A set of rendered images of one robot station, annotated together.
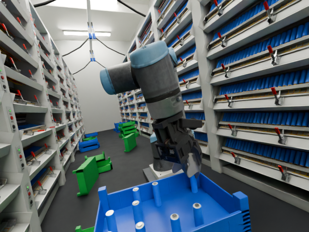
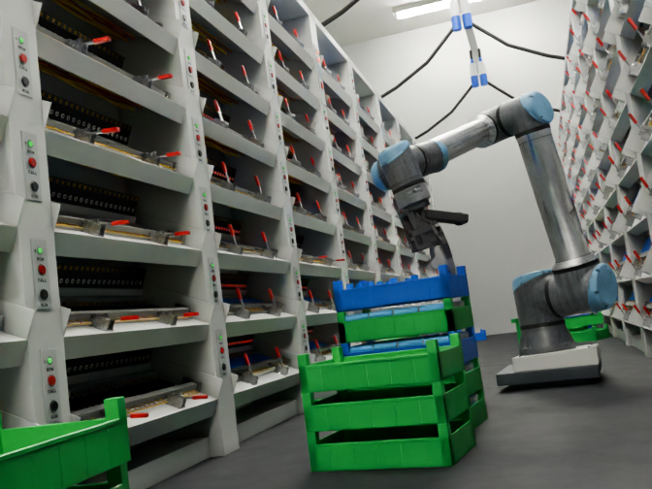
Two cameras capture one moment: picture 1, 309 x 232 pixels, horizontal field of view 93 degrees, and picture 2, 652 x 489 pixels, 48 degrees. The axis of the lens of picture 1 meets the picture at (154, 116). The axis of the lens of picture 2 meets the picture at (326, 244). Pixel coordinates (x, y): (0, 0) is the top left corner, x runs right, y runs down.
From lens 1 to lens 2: 1.68 m
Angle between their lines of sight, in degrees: 39
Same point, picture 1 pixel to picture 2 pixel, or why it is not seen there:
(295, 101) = not seen: outside the picture
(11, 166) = (289, 290)
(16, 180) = (293, 309)
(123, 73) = not seen: hidden behind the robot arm
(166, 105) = (402, 195)
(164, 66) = (399, 163)
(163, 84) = (399, 179)
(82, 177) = not seen: hidden behind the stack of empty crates
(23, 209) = (298, 349)
